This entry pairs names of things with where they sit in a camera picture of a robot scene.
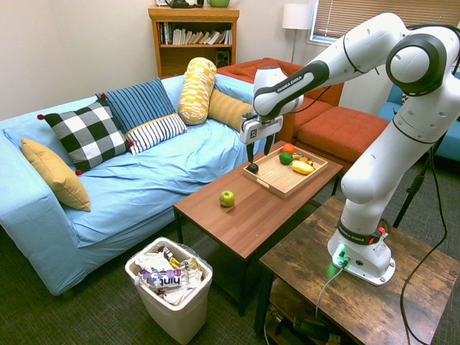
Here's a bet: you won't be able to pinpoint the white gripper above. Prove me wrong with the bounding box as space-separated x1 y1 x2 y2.
239 114 285 165

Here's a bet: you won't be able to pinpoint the wooden serving tray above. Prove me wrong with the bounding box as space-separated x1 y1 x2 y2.
241 146 329 200

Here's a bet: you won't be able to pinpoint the overripe spotted banana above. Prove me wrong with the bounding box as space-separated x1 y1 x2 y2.
293 153 316 168

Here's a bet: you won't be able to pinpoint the yellow mango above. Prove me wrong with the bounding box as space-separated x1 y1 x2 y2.
291 160 315 175

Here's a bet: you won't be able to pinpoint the mustard striped pillow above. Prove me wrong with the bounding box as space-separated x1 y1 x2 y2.
207 88 254 131

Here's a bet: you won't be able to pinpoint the reddish wooden coffee table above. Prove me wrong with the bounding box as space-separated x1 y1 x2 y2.
173 139 344 317

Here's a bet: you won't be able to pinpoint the orange couch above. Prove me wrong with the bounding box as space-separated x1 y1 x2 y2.
216 57 346 144

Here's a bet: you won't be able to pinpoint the orange ottoman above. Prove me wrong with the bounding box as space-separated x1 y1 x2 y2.
296 106 391 170

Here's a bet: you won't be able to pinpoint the yellow patterned bolster pillow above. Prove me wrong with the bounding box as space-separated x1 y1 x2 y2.
177 57 218 126

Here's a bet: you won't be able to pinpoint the white navy striped pillow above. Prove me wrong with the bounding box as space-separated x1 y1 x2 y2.
124 113 188 156

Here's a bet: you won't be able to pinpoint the wooden bookshelf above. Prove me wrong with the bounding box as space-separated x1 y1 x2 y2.
147 5 241 79

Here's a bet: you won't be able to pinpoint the light blue sofa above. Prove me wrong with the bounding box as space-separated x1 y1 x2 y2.
0 73 259 296

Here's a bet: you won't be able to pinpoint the blue striped pillow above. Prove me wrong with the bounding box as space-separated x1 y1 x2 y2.
95 77 177 134

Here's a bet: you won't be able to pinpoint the row of paperback books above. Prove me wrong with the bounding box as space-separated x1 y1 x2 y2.
160 22 233 46

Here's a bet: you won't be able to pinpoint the white shade floor lamp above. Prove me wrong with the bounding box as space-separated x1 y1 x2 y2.
282 3 316 65

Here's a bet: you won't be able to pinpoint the rustic dark wood table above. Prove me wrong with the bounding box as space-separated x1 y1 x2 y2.
253 195 460 345

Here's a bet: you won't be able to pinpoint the crumpled white paper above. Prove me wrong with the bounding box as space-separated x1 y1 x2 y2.
134 249 172 276

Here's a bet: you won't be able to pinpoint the black tripod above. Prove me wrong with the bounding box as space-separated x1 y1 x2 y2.
392 132 447 229

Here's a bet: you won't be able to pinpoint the crumpled hint label wrapper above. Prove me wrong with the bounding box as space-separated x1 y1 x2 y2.
137 266 204 293

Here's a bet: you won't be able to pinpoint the black object on shelf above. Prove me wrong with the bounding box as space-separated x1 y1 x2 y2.
167 0 204 9

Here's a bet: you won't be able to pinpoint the wooden window blinds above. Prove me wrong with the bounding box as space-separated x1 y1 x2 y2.
310 0 460 45

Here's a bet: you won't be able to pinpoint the black white checkered pillow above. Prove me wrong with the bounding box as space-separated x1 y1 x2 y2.
37 93 134 176

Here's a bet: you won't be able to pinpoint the white plastic trash bin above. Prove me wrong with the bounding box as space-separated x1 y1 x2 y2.
124 236 213 345

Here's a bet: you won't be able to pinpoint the black power brick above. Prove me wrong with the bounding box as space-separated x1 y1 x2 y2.
293 315 336 339

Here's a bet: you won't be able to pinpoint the teal armchair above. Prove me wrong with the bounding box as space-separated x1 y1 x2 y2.
377 71 460 162

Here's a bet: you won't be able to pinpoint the plain mustard pillow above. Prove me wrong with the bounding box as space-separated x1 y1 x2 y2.
20 137 92 213

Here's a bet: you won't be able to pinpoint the grey base cable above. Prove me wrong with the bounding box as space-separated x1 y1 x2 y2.
315 264 346 319

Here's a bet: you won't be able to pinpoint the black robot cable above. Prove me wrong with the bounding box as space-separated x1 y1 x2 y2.
400 23 460 345

